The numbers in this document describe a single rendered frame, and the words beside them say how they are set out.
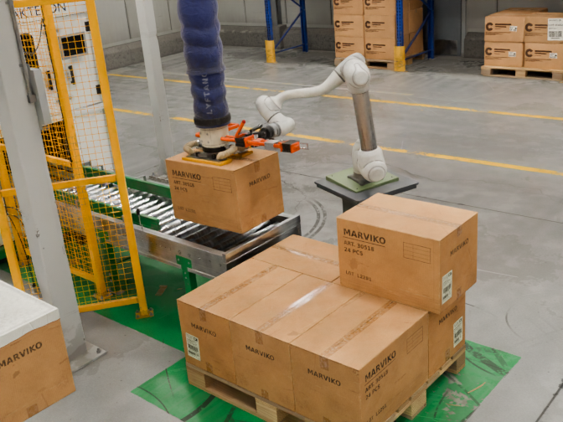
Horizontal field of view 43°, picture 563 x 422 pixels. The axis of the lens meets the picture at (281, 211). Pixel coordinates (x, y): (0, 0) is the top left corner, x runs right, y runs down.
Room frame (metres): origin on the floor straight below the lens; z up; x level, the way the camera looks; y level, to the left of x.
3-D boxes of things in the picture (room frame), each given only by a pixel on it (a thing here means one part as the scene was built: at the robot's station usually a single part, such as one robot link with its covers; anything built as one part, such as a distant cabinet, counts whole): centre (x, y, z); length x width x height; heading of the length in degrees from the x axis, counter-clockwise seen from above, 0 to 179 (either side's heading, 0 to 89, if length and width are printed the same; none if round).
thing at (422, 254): (3.42, -0.64, 0.74); 0.60 x 0.40 x 0.40; 48
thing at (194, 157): (4.24, 0.43, 1.09); 0.34 x 0.10 x 0.05; 49
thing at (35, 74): (3.94, 1.29, 1.62); 0.20 x 0.05 x 0.30; 48
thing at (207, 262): (4.66, 1.21, 0.50); 2.31 x 0.05 x 0.19; 48
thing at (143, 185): (5.34, 1.07, 0.60); 1.60 x 0.10 x 0.09; 48
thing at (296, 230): (4.11, 0.13, 0.48); 0.70 x 0.03 x 0.15; 138
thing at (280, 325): (3.44, -0.17, 0.34); 1.20 x 1.00 x 0.40; 48
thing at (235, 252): (4.11, 0.13, 0.58); 0.70 x 0.03 x 0.06; 138
